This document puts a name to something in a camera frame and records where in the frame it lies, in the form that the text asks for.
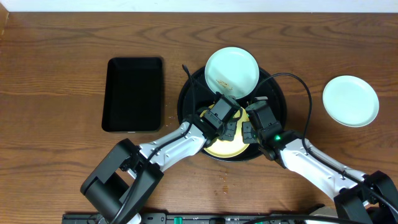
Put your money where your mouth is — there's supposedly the yellow plate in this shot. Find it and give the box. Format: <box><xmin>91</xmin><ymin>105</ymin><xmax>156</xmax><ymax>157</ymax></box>
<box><xmin>204</xmin><ymin>108</ymin><xmax>249</xmax><ymax>159</ymax></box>

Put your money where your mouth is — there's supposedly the light blue plate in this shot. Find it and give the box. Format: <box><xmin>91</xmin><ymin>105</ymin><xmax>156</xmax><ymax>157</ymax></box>
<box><xmin>205</xmin><ymin>47</ymin><xmax>259</xmax><ymax>99</ymax></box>
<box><xmin>322</xmin><ymin>75</ymin><xmax>379</xmax><ymax>128</ymax></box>

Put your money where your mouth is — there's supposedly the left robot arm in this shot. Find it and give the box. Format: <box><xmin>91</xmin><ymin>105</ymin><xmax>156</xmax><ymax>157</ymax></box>
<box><xmin>80</xmin><ymin>94</ymin><xmax>241</xmax><ymax>223</ymax></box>

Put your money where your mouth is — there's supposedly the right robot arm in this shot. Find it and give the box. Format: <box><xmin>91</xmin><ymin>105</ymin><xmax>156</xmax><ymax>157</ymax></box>
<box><xmin>243</xmin><ymin>100</ymin><xmax>397</xmax><ymax>223</ymax></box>

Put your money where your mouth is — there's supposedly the round black tray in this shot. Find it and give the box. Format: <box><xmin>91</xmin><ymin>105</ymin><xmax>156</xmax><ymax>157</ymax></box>
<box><xmin>177</xmin><ymin>67</ymin><xmax>287</xmax><ymax>162</ymax></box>

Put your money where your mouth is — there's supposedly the black rectangular tray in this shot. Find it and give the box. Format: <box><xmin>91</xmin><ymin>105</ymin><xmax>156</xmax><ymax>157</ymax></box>
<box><xmin>101</xmin><ymin>57</ymin><xmax>164</xmax><ymax>133</ymax></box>

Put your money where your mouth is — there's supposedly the right black cable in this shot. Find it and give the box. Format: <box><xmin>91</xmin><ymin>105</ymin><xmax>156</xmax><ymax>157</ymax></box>
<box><xmin>250</xmin><ymin>72</ymin><xmax>398</xmax><ymax>212</ymax></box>

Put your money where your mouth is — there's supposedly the black cable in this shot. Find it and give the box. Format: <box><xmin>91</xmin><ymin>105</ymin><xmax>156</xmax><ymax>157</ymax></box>
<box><xmin>250</xmin><ymin>72</ymin><xmax>398</xmax><ymax>212</ymax></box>
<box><xmin>108</xmin><ymin>64</ymin><xmax>200</xmax><ymax>224</ymax></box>

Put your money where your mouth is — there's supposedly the left black cable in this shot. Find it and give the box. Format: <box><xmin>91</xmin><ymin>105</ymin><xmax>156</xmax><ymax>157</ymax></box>
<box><xmin>108</xmin><ymin>64</ymin><xmax>200</xmax><ymax>224</ymax></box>

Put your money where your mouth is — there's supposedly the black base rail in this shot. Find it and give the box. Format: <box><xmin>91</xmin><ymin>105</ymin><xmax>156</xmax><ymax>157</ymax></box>
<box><xmin>61</xmin><ymin>212</ymin><xmax>312</xmax><ymax>224</ymax></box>

